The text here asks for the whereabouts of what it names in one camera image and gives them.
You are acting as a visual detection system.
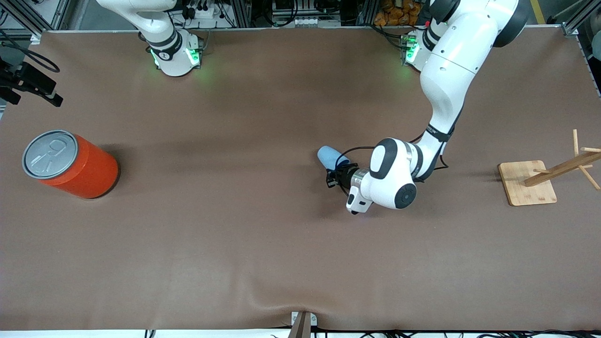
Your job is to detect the light blue plastic cup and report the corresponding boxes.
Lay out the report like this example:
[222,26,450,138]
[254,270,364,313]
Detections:
[317,146,351,170]

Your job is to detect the wooden cup rack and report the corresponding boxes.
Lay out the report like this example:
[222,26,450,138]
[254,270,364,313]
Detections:
[498,129,601,207]

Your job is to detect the brown table mat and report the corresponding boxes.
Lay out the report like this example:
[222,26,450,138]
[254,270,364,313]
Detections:
[0,26,601,331]

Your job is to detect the orange can with silver lid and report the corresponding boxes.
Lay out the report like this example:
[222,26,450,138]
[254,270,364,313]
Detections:
[22,130,119,200]

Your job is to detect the white terminal strip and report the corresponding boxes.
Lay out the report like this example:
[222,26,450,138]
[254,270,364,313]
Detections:
[292,16,341,28]

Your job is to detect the orange snack bags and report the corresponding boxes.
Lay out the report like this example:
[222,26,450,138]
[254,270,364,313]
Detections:
[374,0,431,27]

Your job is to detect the black electronics box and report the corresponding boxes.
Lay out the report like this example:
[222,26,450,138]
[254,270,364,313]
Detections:
[272,0,341,17]

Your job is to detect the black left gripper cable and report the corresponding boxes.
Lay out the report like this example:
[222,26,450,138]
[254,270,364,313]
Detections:
[334,120,450,198]

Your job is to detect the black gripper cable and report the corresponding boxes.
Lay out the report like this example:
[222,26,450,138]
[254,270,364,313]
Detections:
[0,28,61,74]
[334,120,450,198]

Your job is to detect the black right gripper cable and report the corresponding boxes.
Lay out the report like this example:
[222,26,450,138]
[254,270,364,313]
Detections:
[0,28,61,74]

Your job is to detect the aluminium frame profile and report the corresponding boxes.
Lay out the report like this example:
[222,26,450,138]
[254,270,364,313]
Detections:
[561,0,601,97]
[0,0,71,36]

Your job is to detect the black arm base cable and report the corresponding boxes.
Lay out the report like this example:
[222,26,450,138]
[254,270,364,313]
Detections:
[369,23,405,48]
[136,29,155,53]

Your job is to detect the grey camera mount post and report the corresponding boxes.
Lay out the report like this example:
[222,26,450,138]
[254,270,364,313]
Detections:
[287,310,318,338]

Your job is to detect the aluminium frame post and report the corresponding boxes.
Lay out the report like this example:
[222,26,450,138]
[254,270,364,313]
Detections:
[230,0,253,29]
[358,0,376,26]

